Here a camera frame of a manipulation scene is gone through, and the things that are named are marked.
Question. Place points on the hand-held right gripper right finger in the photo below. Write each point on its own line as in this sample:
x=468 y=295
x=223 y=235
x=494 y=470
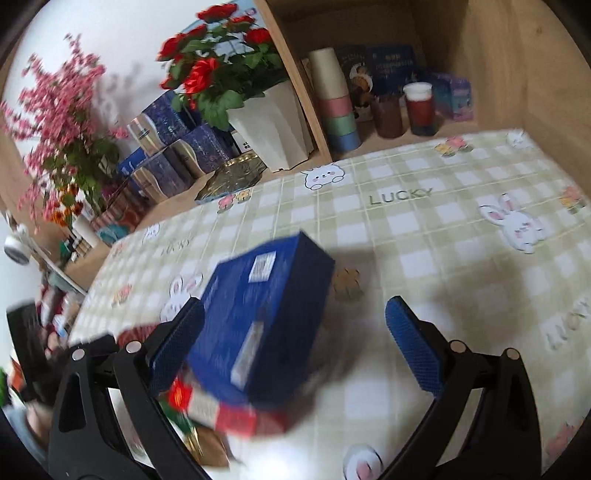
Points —
x=415 y=346

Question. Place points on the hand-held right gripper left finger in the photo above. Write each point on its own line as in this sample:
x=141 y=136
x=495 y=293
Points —
x=175 y=346

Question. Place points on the red green wrapper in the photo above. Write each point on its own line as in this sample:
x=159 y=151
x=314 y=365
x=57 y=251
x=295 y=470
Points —
x=178 y=397

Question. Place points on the blue cardboard box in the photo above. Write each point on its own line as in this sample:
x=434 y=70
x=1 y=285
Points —
x=268 y=323

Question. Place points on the red white small box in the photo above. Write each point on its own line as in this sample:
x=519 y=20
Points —
x=240 y=417

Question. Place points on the gold foil wrapper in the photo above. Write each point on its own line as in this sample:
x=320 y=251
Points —
x=207 y=450

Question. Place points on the green checked tablecloth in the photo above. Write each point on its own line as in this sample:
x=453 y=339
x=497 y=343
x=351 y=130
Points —
x=415 y=230

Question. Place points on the teal box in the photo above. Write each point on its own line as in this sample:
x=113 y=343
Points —
x=113 y=234

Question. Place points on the row of pink cans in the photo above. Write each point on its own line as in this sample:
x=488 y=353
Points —
x=117 y=216

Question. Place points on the white vase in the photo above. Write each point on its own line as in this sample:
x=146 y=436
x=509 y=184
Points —
x=85 y=233

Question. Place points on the gold tray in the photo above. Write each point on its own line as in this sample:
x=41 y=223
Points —
x=231 y=177

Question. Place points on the white round device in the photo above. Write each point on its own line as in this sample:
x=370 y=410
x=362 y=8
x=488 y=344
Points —
x=18 y=247

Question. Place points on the stack of blue gift boxes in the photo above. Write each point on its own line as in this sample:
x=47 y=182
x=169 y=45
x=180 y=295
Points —
x=171 y=152

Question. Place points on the brown cup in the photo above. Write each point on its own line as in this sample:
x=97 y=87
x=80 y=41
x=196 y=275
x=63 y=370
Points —
x=388 y=115

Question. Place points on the red cup with white lid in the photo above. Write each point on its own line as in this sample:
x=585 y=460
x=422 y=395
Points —
x=419 y=110

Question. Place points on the white flower pot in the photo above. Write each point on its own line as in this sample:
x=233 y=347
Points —
x=272 y=129

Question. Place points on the pink flower plant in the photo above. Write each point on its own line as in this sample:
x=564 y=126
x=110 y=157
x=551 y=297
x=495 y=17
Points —
x=60 y=129

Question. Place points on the purple blue small box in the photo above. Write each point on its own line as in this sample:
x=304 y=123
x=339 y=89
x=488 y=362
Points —
x=455 y=97

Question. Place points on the stack of pastel paper cups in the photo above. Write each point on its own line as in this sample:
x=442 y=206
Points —
x=334 y=101

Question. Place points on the blue book with cartoon figure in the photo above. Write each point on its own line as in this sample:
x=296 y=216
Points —
x=355 y=78

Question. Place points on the red rose bouquet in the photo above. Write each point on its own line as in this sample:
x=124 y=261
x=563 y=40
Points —
x=217 y=60

